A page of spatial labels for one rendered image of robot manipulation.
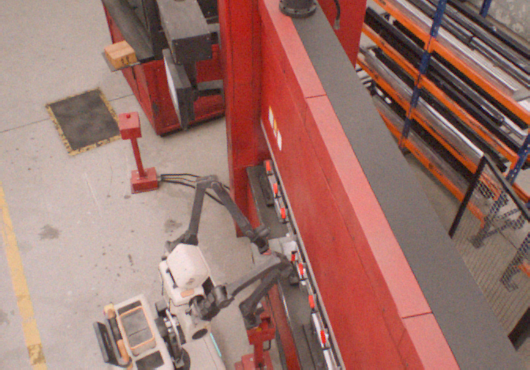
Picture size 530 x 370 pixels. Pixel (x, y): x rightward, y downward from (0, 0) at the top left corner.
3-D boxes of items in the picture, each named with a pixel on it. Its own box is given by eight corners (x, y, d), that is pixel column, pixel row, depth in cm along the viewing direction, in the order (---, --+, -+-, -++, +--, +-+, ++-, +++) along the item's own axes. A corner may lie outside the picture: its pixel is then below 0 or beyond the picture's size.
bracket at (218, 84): (198, 89, 422) (197, 82, 416) (229, 85, 425) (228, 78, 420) (206, 123, 395) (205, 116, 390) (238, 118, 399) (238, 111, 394)
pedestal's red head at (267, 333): (242, 315, 345) (241, 301, 331) (266, 309, 347) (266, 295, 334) (249, 345, 332) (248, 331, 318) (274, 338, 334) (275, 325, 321)
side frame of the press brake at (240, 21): (231, 215, 481) (214, -32, 312) (322, 199, 494) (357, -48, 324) (236, 238, 465) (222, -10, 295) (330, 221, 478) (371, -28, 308)
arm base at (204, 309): (192, 300, 291) (200, 319, 283) (202, 291, 289) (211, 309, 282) (202, 303, 297) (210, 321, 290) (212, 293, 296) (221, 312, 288)
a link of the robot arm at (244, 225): (207, 177, 305) (208, 185, 296) (215, 172, 305) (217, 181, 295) (244, 231, 324) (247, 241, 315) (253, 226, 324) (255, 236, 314)
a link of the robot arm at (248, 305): (278, 252, 296) (287, 267, 289) (285, 254, 300) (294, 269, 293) (235, 304, 311) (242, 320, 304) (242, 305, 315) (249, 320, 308)
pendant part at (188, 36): (171, 97, 421) (155, -4, 358) (203, 91, 426) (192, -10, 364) (186, 141, 388) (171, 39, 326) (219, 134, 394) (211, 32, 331)
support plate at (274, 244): (249, 244, 341) (249, 243, 341) (289, 237, 345) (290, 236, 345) (255, 268, 330) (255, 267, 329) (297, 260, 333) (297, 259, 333)
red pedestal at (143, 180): (129, 178, 512) (111, 111, 451) (156, 173, 515) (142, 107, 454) (131, 194, 499) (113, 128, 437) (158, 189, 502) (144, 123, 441)
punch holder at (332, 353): (325, 345, 283) (328, 330, 271) (341, 341, 284) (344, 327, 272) (334, 374, 273) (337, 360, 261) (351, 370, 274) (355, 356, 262)
